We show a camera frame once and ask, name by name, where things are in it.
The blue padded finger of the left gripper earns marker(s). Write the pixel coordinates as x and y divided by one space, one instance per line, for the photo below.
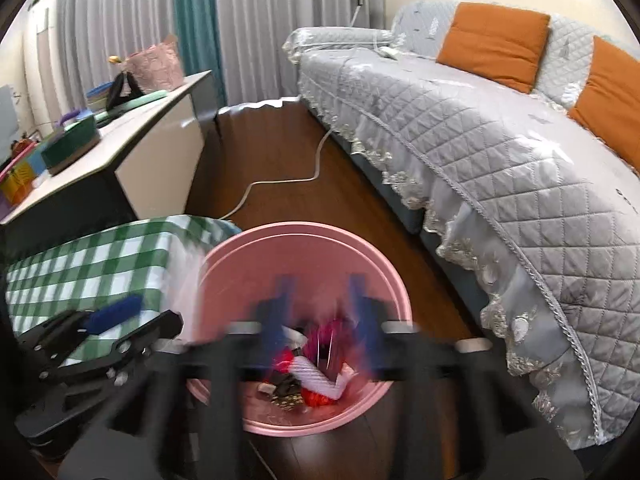
103 320

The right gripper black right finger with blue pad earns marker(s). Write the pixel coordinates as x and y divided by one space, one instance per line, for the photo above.
455 398

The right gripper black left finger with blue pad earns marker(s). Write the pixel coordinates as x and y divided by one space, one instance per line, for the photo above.
139 434

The large red plastic bag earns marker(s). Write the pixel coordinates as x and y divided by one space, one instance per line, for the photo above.
317 362

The pink plastic trash bin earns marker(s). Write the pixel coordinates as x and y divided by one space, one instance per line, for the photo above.
248 267

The green white checkered tablecloth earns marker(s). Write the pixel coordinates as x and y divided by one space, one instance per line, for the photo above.
95 270

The brown patterned snack wrapper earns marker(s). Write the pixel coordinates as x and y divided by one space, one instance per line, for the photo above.
283 390

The colourful plastic storage basket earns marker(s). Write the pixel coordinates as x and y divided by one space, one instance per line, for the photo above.
26 171

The white coffee table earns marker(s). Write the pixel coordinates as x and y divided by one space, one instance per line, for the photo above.
143 167

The dark green round bowl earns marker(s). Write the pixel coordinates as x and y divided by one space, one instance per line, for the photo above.
69 143

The grey quilted sofa cover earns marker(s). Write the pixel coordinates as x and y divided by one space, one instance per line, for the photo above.
541 210

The covered television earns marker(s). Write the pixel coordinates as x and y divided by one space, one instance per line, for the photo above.
9 127

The stacked coloured bowls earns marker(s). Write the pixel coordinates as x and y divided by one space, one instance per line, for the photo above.
97 98

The black round object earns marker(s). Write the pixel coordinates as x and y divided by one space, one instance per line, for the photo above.
124 89

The green flat tray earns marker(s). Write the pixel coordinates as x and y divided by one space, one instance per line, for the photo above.
104 118

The pink quilted basket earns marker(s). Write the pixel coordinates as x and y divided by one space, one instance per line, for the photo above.
158 67

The white floor air conditioner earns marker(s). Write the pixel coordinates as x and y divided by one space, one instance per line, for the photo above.
43 66

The orange cushion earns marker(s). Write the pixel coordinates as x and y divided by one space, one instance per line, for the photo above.
608 105
498 43

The teal curtain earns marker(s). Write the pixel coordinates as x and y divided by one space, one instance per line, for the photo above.
198 41

